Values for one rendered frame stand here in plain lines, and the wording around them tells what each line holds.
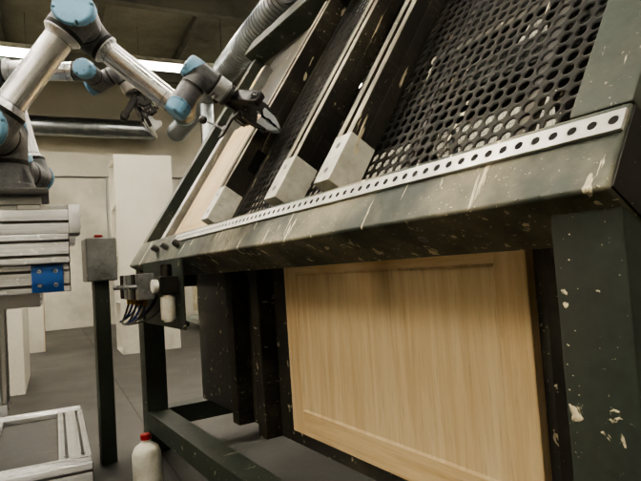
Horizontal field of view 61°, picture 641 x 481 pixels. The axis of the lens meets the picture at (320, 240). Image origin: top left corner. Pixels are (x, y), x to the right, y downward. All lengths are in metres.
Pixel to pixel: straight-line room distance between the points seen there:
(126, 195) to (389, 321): 4.94
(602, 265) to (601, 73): 0.25
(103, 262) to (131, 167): 3.71
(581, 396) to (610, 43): 0.44
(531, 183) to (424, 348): 0.60
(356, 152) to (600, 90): 0.56
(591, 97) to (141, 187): 5.55
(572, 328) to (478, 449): 0.52
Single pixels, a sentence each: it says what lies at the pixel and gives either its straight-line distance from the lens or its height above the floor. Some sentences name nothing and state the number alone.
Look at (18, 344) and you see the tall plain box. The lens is 4.45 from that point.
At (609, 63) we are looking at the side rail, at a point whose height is 0.97.
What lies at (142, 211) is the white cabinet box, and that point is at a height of 1.46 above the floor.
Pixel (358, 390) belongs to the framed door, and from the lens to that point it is 1.46.
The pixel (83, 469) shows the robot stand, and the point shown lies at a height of 0.21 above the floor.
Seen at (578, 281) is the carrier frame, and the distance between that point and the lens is 0.70.
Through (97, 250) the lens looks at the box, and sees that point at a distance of 2.44.
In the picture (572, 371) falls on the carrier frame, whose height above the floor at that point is 0.60.
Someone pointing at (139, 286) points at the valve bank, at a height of 0.72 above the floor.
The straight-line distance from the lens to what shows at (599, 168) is 0.67.
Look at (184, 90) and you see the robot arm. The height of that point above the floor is 1.31.
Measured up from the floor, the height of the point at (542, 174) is 0.84.
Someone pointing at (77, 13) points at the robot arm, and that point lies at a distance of 1.85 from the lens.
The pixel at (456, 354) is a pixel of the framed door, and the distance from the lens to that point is 1.16.
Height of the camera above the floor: 0.74
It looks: 3 degrees up
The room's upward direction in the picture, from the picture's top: 4 degrees counter-clockwise
